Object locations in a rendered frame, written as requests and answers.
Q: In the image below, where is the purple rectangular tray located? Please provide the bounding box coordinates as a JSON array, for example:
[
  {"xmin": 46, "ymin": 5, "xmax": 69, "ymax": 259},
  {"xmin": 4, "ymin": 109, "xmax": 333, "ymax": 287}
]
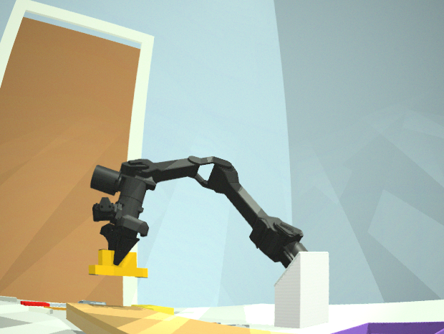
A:
[{"xmin": 330, "ymin": 321, "xmax": 444, "ymax": 334}]

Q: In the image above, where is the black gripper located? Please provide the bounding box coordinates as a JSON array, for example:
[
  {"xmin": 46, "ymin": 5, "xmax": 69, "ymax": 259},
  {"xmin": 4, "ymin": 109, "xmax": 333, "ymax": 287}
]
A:
[{"xmin": 100, "ymin": 196, "xmax": 149, "ymax": 266}]

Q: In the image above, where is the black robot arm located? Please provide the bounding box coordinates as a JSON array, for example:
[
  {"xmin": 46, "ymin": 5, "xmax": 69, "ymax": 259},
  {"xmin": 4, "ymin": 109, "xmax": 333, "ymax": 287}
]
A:
[{"xmin": 90, "ymin": 156, "xmax": 308, "ymax": 269}]

